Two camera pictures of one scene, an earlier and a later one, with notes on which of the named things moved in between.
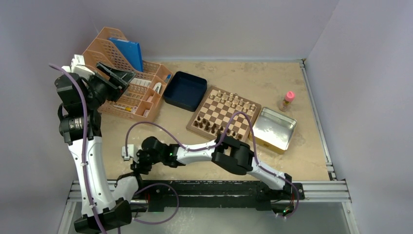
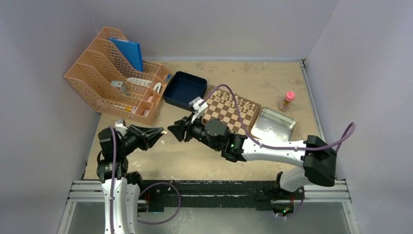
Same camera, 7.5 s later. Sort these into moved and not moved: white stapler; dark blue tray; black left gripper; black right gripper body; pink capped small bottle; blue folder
Moved: black left gripper; black right gripper body
Not moved: white stapler; pink capped small bottle; dark blue tray; blue folder
